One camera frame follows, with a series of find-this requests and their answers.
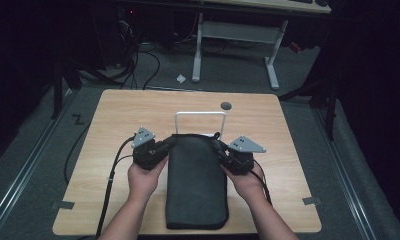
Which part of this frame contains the white-framed desk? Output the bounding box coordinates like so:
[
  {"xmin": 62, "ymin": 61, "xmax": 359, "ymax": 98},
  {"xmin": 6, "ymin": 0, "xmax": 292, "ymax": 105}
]
[{"xmin": 191, "ymin": 0, "xmax": 333, "ymax": 92}]

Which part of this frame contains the person's right hand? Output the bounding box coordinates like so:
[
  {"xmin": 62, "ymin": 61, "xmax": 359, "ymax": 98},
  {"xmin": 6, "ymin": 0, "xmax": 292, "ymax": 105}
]
[{"xmin": 221, "ymin": 164, "xmax": 266, "ymax": 202}]

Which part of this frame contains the small red object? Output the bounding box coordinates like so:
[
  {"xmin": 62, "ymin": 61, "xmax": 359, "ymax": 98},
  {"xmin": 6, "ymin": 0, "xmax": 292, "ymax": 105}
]
[{"xmin": 288, "ymin": 41, "xmax": 303, "ymax": 54}]

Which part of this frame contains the thin black floor cable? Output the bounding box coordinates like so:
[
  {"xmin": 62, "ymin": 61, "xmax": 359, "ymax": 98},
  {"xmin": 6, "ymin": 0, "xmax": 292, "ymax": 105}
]
[{"xmin": 63, "ymin": 123, "xmax": 92, "ymax": 186}]

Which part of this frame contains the white slotted towel rack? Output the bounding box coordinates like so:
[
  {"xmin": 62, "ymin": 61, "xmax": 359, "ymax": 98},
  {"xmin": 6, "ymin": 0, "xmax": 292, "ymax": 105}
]
[{"xmin": 174, "ymin": 111, "xmax": 228, "ymax": 141}]

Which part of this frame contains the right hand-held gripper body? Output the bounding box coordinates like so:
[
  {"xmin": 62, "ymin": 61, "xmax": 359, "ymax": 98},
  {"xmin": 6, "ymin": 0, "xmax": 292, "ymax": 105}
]
[{"xmin": 220, "ymin": 134, "xmax": 267, "ymax": 176}]

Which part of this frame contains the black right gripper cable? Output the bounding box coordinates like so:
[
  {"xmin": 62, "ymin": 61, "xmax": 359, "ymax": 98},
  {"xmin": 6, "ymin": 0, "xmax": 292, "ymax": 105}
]
[{"xmin": 249, "ymin": 159, "xmax": 273, "ymax": 206}]

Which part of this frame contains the person's left hand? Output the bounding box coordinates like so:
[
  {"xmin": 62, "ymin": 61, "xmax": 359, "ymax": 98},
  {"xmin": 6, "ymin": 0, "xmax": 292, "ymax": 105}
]
[{"xmin": 127, "ymin": 156, "xmax": 169, "ymax": 202}]

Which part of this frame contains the black metal stand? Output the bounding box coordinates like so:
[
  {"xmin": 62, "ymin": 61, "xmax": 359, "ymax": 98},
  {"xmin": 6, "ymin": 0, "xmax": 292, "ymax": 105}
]
[
  {"xmin": 277, "ymin": 75, "xmax": 340, "ymax": 142},
  {"xmin": 50, "ymin": 54, "xmax": 83, "ymax": 120}
]

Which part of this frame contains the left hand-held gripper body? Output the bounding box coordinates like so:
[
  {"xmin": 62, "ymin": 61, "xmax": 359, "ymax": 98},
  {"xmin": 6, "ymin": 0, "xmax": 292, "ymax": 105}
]
[{"xmin": 131, "ymin": 126, "xmax": 171, "ymax": 171}]

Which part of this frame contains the thick black left gripper cable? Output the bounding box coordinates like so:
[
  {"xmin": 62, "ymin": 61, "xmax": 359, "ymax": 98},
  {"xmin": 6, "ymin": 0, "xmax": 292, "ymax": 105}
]
[{"xmin": 94, "ymin": 134, "xmax": 137, "ymax": 239}]

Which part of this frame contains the grey tape strip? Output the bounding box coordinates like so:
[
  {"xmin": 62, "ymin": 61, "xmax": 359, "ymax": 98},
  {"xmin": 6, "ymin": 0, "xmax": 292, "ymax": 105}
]
[
  {"xmin": 301, "ymin": 196, "xmax": 323, "ymax": 206},
  {"xmin": 50, "ymin": 200, "xmax": 76, "ymax": 211}
]

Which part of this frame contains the metal floor rail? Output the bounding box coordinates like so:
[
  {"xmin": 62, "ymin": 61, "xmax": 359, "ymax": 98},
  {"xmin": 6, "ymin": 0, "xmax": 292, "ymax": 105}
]
[
  {"xmin": 0, "ymin": 89, "xmax": 76, "ymax": 236},
  {"xmin": 311, "ymin": 106, "xmax": 378, "ymax": 240}
]

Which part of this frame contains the dark grey towel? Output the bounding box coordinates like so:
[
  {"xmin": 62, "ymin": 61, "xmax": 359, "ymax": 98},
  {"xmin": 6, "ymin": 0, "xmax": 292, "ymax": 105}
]
[{"xmin": 164, "ymin": 132, "xmax": 230, "ymax": 231}]

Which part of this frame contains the bundle of black cables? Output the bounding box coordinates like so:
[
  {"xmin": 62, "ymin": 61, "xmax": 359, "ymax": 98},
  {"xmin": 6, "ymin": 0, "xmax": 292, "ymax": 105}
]
[{"xmin": 87, "ymin": 8, "xmax": 163, "ymax": 91}]

